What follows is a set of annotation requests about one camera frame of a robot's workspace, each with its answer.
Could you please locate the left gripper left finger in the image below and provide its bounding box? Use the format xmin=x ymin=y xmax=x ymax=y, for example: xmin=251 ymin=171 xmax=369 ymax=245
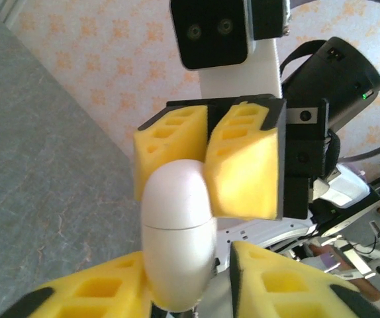
xmin=0 ymin=250 xmax=153 ymax=318

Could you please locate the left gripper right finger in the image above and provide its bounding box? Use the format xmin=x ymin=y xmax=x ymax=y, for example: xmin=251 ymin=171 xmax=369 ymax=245
xmin=228 ymin=240 xmax=380 ymax=318

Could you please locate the white earbud charging case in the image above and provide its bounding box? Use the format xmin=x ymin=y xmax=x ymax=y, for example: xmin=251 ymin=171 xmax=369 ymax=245
xmin=141 ymin=158 xmax=219 ymax=314

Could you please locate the aluminium mounting rail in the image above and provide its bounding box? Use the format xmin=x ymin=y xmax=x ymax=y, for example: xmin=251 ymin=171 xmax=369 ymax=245
xmin=320 ymin=220 xmax=380 ymax=290

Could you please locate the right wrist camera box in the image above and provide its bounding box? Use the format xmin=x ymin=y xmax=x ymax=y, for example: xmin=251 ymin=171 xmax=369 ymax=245
xmin=169 ymin=0 xmax=292 ymax=101

